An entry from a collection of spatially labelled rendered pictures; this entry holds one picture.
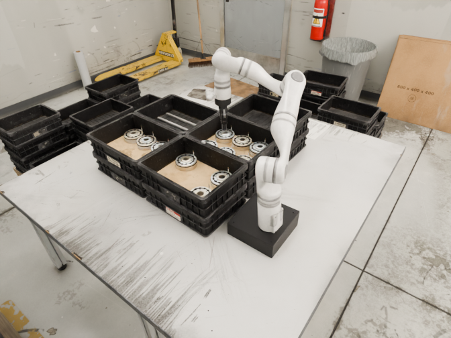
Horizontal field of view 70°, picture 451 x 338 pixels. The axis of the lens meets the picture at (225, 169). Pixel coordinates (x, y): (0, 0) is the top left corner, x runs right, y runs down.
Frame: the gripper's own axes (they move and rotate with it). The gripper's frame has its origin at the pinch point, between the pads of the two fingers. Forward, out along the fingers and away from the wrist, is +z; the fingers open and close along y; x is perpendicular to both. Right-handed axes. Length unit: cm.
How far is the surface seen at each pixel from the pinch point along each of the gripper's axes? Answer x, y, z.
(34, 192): 97, -3, 30
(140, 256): 39, -49, 30
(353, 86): -156, 180, 69
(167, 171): 28.2, -10.7, 17.2
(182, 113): 21, 47, 18
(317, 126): -64, 41, 31
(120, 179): 53, -3, 26
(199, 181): 13.3, -20.1, 17.2
